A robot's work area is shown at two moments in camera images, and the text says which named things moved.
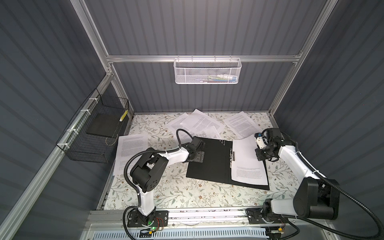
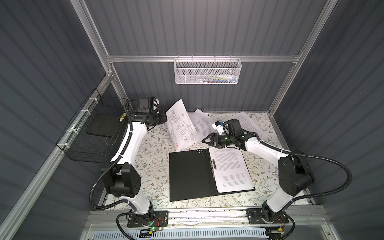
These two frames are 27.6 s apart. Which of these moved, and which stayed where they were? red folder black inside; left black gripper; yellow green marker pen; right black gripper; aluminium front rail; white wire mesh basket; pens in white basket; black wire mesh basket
Moved: left black gripper; red folder black inside; right black gripper
Stayed: black wire mesh basket; aluminium front rail; pens in white basket; white wire mesh basket; yellow green marker pen
